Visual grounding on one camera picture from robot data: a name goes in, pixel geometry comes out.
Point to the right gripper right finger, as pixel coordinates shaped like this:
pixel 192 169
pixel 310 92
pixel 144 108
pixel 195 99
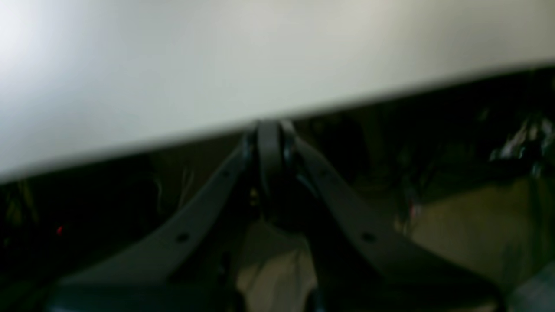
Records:
pixel 362 262

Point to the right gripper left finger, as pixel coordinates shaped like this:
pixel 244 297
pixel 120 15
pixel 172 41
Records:
pixel 191 262

